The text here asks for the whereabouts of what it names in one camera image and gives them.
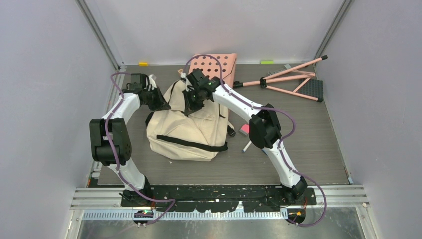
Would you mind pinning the dark grey lego baseplate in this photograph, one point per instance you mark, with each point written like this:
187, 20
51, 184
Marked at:
313, 88

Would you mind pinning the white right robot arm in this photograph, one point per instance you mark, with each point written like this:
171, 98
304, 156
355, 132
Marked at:
264, 126

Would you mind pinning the pink eraser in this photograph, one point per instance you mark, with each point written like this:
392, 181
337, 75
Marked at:
245, 130

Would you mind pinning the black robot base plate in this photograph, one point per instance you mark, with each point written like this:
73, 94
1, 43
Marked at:
218, 198

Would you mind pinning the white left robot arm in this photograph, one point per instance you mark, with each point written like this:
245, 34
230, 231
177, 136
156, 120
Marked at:
109, 137

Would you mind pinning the pink folding tripod stand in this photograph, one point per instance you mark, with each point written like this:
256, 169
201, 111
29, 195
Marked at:
294, 73

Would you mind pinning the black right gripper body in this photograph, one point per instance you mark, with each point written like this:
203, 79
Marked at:
194, 101

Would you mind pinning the grey lego strip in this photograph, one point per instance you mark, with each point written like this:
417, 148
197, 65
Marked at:
283, 68

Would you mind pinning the pink perforated music stand tray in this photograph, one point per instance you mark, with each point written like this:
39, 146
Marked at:
214, 65

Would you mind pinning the beige canvas backpack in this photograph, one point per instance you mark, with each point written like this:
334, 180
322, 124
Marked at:
200, 136

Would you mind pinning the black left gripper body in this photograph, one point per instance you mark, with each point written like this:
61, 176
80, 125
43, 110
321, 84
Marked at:
154, 99

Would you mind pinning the white blue marker pen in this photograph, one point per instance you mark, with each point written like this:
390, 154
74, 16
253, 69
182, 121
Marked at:
246, 147

